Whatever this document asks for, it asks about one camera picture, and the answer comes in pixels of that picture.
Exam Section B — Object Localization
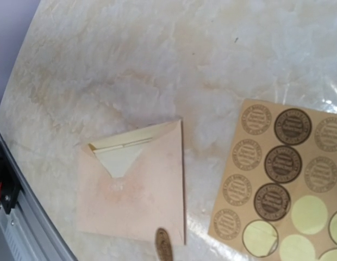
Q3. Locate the front aluminium frame rail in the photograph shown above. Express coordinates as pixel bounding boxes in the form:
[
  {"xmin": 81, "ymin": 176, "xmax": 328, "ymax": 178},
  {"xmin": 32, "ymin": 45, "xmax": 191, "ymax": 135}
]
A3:
[{"xmin": 0, "ymin": 133, "xmax": 77, "ymax": 260}]

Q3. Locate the translucent pink envelope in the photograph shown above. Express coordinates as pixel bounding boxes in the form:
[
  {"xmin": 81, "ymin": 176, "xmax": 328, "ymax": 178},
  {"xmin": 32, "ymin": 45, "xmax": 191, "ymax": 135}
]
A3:
[{"xmin": 76, "ymin": 120, "xmax": 185, "ymax": 245}]

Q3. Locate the round brown seal sticker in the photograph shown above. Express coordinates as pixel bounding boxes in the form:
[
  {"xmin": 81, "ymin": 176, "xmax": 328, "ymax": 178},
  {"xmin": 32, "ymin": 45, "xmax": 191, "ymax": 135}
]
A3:
[{"xmin": 155, "ymin": 227, "xmax": 173, "ymax": 261}]

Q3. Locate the round sticker seal sheet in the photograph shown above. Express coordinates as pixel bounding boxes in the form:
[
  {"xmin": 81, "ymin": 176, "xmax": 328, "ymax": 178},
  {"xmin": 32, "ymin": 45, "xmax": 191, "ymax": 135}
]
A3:
[{"xmin": 208, "ymin": 100, "xmax": 337, "ymax": 260}]

